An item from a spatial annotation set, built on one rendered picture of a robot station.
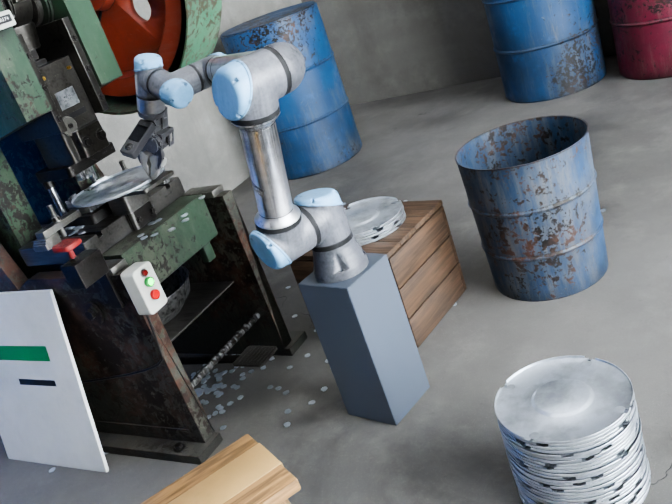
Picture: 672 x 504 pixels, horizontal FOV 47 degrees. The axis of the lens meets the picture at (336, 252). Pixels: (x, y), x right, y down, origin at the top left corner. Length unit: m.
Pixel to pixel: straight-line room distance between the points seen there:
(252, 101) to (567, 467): 1.00
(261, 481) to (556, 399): 0.65
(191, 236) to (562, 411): 1.27
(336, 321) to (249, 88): 0.70
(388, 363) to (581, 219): 0.78
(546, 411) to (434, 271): 0.95
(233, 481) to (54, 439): 1.12
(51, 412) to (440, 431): 1.24
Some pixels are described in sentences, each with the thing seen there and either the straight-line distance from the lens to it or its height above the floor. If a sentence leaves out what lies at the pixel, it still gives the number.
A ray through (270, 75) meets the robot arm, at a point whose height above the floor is 1.03.
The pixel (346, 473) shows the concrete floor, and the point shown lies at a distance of 2.10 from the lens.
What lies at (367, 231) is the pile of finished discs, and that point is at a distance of 2.40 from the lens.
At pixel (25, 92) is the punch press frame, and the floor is 1.13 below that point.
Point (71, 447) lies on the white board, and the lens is 2.65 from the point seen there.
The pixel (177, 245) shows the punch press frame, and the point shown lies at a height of 0.56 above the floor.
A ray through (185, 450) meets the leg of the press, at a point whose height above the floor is 0.03.
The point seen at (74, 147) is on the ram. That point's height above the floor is 0.93.
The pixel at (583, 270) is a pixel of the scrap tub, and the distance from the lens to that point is 2.53.
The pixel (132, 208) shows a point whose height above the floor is 0.72.
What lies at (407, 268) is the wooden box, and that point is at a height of 0.25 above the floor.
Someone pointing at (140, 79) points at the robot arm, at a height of 1.07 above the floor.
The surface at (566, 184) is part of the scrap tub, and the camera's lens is 2.39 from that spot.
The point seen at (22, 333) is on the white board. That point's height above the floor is 0.46.
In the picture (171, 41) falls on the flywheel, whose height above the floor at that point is 1.10.
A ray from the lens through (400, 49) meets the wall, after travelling 5.47.
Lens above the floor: 1.30
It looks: 23 degrees down
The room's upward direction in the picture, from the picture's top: 20 degrees counter-clockwise
